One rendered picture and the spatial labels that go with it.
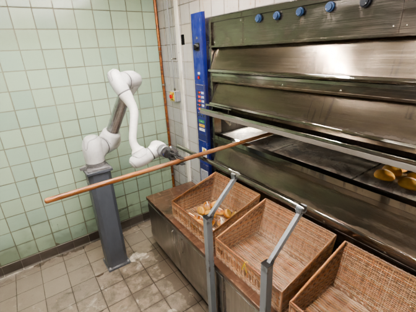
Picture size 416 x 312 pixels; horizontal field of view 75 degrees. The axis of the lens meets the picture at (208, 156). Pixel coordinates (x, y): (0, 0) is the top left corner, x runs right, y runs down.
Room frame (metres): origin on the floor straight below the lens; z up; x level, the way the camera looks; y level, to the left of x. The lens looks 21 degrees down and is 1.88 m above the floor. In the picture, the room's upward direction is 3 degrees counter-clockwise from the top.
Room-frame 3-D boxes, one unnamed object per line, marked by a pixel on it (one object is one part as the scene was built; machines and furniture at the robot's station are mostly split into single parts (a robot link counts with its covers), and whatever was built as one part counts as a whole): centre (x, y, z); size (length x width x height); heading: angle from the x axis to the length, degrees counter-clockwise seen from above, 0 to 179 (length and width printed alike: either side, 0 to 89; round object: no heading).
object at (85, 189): (1.71, 0.14, 1.20); 1.71 x 0.03 x 0.03; 125
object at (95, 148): (2.11, 0.93, 1.17); 0.18 x 0.16 x 0.22; 161
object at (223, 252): (1.36, -0.37, 0.72); 0.56 x 0.49 x 0.28; 35
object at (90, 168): (2.09, 0.95, 1.03); 0.22 x 0.18 x 0.06; 125
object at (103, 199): (2.10, 0.94, 0.50); 0.21 x 0.21 x 1.00; 35
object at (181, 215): (1.87, -0.03, 0.72); 0.56 x 0.49 x 0.28; 35
